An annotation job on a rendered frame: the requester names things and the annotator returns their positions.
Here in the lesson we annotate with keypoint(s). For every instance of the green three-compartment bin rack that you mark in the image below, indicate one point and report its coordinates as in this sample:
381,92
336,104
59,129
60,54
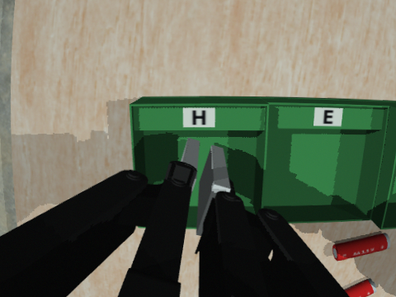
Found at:
311,159

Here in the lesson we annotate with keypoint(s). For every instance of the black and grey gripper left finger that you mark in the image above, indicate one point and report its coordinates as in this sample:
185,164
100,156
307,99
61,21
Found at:
52,254

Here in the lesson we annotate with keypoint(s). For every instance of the red aa battery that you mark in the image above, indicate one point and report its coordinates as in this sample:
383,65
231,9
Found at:
362,289
361,246

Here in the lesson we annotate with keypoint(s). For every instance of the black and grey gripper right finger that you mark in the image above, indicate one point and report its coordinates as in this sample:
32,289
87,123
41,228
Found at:
232,263

